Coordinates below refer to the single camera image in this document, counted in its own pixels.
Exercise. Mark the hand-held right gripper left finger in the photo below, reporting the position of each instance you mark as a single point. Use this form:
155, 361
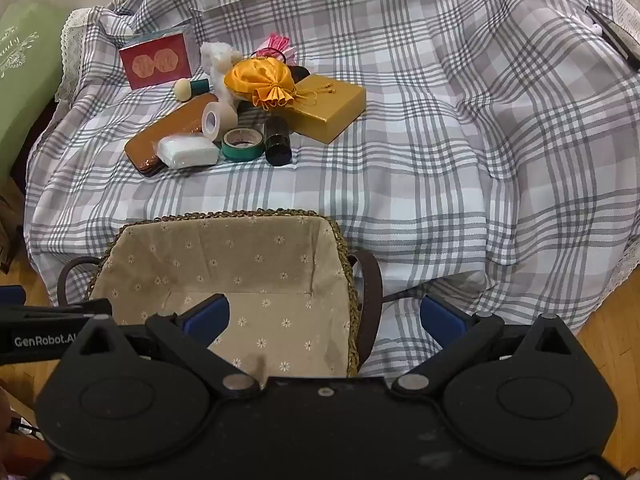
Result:
207, 317

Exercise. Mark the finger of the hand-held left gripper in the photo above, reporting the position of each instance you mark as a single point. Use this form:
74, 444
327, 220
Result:
11, 295

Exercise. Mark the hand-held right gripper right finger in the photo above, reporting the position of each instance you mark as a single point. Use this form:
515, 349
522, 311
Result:
442, 320

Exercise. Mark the wicker basket with floral lining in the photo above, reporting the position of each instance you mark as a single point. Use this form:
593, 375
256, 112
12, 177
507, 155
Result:
240, 265

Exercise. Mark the green tape roll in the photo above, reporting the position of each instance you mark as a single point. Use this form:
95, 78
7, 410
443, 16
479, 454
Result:
235, 154

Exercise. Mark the glass bottle with black cap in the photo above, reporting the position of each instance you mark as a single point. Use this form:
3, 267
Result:
278, 142

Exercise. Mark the beige bandage roll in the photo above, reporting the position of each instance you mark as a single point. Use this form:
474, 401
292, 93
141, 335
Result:
227, 117

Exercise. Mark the white wrapped packet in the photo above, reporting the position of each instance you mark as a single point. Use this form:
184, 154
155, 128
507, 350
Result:
187, 152

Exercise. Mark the orange textured glasses case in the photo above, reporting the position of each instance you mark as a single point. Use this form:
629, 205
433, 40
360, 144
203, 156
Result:
165, 127

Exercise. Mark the green cushion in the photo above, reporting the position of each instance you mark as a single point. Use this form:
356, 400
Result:
25, 85

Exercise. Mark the grey plaid blanket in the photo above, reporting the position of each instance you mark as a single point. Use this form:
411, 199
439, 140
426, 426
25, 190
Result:
425, 110

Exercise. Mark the gold cardboard box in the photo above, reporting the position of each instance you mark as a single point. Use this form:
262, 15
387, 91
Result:
325, 110

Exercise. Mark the white fluffy plush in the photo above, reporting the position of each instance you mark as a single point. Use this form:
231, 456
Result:
219, 57

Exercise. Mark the red box with gold print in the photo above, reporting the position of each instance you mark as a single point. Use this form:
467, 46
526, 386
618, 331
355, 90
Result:
155, 62

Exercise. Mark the black flanged cylinder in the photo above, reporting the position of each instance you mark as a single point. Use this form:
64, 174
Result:
301, 72

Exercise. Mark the pink tassel ornament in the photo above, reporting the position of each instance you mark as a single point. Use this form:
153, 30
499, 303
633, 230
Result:
275, 42

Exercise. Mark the black slim bar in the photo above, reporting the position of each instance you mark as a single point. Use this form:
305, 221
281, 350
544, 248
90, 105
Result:
615, 37

